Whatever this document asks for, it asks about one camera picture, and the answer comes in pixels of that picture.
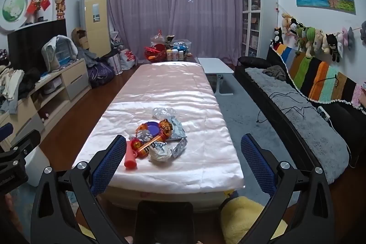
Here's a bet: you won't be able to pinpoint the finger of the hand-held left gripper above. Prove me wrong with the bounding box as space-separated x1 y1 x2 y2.
0 123 14 144
0 130 41 164

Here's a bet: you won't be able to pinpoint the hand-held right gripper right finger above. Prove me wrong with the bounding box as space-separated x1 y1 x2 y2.
240 134 335 244

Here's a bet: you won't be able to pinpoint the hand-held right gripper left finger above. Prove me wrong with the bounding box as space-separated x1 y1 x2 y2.
30 134 129 244

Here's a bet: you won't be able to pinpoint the brown orange candy wrapper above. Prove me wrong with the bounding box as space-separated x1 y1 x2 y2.
137 134 169 159

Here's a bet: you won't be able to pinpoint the white paper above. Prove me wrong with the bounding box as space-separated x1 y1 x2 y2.
148 144 174 162

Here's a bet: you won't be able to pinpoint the silver blue foil packet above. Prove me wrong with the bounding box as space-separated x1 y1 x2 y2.
169 115 188 142

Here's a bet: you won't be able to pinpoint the red plastic tube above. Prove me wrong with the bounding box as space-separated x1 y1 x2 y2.
124 139 138 169

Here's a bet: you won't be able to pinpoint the crumpled silver foil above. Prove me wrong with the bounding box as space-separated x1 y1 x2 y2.
134 131 155 144

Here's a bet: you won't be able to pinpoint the pile of clothes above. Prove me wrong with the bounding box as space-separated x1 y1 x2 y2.
0 61 42 114

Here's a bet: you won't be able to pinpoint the yellow plush blanket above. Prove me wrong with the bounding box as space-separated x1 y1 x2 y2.
220 196 288 244

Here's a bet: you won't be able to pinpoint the grey floor rug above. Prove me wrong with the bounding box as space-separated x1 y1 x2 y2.
213 72 301 206

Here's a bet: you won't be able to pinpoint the purple plastic dish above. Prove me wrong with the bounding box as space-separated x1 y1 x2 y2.
138 122 161 137

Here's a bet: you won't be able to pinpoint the grey fluffy blanket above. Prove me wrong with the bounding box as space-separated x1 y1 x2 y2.
245 67 351 184

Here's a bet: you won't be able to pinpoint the orange crumpled wrapper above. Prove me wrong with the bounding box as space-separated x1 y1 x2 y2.
159 118 175 139

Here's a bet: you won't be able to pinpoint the torn silver wrapper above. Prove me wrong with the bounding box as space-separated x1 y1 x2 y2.
172 139 188 159

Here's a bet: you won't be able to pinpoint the clear plastic bag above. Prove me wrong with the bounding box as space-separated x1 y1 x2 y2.
152 107 179 121

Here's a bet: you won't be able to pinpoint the beige television cabinet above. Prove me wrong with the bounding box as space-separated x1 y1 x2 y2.
0 58 92 144

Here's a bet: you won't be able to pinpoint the white power strip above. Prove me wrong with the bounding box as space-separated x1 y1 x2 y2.
317 106 331 120

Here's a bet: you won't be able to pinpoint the black television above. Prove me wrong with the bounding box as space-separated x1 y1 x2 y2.
7 19 67 73

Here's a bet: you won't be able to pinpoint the purple duffel bag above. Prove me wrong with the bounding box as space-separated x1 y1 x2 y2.
88 59 116 87

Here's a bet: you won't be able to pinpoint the dark clothing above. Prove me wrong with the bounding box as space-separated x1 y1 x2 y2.
262 65 287 81

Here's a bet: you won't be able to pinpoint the grey cloth pile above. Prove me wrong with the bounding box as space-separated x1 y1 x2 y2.
41 35 99 69

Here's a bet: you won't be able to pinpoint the pink satin tablecloth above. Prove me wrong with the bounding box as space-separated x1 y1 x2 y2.
71 61 245 190

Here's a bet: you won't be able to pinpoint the black sofa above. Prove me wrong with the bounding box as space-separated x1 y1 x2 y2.
234 42 366 169

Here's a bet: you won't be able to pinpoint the striped crochet blanket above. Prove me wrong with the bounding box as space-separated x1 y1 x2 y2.
269 42 366 116

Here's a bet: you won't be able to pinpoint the white red plastic bag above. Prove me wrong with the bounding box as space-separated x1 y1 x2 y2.
118 50 138 71

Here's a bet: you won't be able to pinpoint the white folding table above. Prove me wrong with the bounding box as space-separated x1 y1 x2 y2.
197 58 235 96

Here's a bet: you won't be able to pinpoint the cardboard box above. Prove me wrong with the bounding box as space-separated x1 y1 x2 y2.
71 27 90 49

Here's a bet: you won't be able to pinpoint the red plastic basket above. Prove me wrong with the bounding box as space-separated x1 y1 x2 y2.
144 44 167 62

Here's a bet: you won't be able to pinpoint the group of white bottles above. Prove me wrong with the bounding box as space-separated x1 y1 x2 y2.
166 49 187 62

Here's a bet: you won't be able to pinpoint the black cat plush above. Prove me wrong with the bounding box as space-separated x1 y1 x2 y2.
270 27 283 50

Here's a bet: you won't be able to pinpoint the red flags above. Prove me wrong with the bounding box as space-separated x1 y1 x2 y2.
27 0 51 16

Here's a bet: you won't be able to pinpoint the hanging doll ornament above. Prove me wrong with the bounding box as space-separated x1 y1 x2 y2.
56 0 67 19

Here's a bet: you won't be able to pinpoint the row of plush toys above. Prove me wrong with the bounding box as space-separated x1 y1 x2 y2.
280 12 366 63

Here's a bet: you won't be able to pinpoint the clear storage box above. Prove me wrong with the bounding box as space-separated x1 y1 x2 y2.
172 40 191 55

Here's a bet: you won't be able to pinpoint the yellow standing air conditioner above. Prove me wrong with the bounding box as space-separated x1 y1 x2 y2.
79 0 112 57

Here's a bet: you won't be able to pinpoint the white glass door bookshelf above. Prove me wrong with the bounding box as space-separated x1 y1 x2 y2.
240 0 278 66

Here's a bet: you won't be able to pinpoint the purple curtain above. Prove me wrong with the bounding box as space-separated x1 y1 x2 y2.
103 0 250 66

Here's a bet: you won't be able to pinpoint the black cable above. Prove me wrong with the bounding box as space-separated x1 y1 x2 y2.
257 91 321 124

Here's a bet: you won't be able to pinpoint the round green wall decoration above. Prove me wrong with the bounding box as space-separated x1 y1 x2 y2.
0 0 29 33

